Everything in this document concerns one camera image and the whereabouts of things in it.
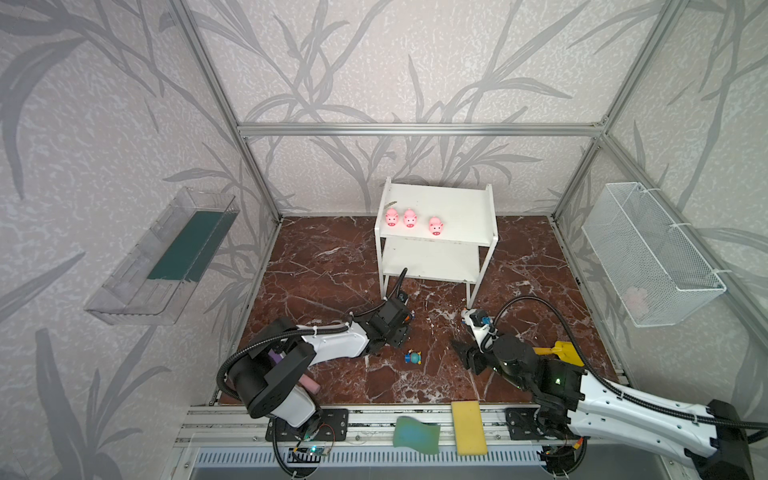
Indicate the pink object in basket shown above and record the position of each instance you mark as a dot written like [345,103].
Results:
[636,302]

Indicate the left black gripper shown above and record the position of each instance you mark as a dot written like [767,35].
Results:
[395,318]

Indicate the white two-tier shelf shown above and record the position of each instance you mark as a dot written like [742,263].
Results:
[461,254]

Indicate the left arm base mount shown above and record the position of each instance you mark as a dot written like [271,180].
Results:
[328,425]

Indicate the teal blue Doraemon figure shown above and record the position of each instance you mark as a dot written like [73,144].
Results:
[413,357]

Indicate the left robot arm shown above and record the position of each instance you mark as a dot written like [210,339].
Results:
[265,375]

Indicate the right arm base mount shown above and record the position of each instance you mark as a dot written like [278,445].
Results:
[522,424]

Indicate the clear plastic wall bin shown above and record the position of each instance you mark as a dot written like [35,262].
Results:
[153,284]

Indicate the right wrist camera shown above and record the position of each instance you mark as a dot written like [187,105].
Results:
[481,327]

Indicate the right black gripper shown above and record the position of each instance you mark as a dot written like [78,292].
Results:
[475,354]

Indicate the green blue sponge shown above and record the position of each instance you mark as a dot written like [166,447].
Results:
[416,435]

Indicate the pink pig toy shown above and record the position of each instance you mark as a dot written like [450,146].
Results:
[435,226]
[410,218]
[391,217]

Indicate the white wire mesh basket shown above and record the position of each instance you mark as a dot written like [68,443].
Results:
[640,245]

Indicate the yellow sponge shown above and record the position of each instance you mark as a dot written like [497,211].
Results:
[468,428]

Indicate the yellow toy spatula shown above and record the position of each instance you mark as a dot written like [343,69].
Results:
[564,351]

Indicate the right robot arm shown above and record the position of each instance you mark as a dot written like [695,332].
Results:
[575,401]

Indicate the green circuit board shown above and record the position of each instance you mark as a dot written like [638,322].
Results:
[310,454]

